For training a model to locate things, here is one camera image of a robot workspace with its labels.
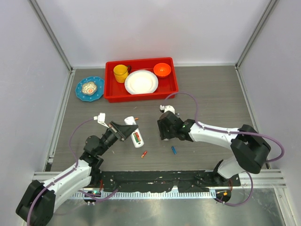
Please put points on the yellow mug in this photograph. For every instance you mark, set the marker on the yellow mug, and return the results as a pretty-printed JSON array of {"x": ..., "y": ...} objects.
[{"x": 121, "y": 72}]

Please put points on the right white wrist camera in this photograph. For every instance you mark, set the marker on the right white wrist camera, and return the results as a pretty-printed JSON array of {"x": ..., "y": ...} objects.
[{"x": 166, "y": 108}]

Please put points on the white remote control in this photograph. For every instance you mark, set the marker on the white remote control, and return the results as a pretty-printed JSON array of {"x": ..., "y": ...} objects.
[{"x": 130, "y": 121}]

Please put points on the red plastic tray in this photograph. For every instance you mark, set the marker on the red plastic tray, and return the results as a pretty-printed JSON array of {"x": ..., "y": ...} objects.
[{"x": 115, "y": 92}]

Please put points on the blue dotted plate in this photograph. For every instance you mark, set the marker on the blue dotted plate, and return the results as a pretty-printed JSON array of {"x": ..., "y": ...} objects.
[{"x": 97, "y": 95}]

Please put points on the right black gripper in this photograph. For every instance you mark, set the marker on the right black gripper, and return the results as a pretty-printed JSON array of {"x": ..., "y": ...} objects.
[{"x": 163, "y": 134}]

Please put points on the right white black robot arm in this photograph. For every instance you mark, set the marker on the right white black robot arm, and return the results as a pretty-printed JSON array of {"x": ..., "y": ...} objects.
[{"x": 250, "y": 151}]

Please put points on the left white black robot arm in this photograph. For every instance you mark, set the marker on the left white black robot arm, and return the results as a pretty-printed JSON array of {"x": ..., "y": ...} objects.
[{"x": 41, "y": 199}]

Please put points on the white paper plate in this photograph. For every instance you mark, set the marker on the white paper plate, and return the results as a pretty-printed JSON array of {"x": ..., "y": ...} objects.
[{"x": 141, "y": 82}]

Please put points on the slotted cable duct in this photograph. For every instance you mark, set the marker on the slotted cable duct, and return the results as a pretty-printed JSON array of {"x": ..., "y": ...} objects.
[{"x": 174, "y": 194}]

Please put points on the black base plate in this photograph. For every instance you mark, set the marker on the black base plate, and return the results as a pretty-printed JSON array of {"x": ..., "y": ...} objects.
[{"x": 187, "y": 181}]

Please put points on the small patterned bowl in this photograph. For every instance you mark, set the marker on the small patterned bowl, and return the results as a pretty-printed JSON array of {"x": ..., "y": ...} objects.
[{"x": 89, "y": 88}]

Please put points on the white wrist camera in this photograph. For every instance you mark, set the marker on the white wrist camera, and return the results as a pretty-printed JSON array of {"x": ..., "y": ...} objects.
[
  {"x": 100, "y": 118},
  {"x": 166, "y": 108}
]

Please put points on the orange bowl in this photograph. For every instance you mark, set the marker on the orange bowl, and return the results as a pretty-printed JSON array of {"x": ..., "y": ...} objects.
[{"x": 162, "y": 70}]

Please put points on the green battery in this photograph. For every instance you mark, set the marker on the green battery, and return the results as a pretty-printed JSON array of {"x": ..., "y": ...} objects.
[{"x": 134, "y": 138}]

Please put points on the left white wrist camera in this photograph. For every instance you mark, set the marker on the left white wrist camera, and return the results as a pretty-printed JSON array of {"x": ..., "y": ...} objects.
[{"x": 100, "y": 118}]

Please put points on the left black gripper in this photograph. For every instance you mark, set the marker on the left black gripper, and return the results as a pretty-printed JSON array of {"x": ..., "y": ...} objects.
[{"x": 122, "y": 132}]

